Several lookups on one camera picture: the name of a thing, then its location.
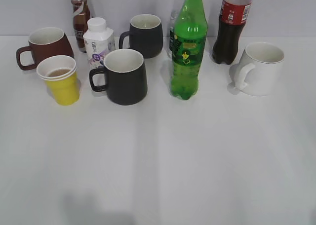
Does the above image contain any green plastic soda bottle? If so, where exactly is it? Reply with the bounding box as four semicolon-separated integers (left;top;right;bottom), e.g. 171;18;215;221
170;0;208;100

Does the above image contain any yellow paper cup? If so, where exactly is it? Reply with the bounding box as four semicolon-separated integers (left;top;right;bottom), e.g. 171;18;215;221
37;55;79;106

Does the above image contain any black mug front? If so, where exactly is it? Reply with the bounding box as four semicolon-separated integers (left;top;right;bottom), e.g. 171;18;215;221
89;49;148;106

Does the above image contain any dark grey mug back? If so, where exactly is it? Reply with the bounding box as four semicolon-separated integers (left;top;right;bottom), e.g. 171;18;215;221
118;14;163;59

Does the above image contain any white milk carton bottle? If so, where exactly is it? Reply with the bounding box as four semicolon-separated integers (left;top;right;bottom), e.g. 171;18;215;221
83;17;116;69

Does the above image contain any white ceramic mug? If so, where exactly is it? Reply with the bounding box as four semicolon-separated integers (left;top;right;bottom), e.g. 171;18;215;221
234;42;285;96

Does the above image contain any clear water bottle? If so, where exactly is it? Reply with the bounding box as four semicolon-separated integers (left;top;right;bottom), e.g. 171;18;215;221
167;0;185;58

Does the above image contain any brown coffee drink bottle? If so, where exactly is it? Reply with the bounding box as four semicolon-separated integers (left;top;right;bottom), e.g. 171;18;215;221
71;0;90;53

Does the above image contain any cola bottle red label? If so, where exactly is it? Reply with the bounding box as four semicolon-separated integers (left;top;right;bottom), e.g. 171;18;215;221
212;0;252;65

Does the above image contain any dark red ceramic mug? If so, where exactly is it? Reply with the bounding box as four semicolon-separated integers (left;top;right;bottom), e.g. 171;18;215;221
16;27;74;71

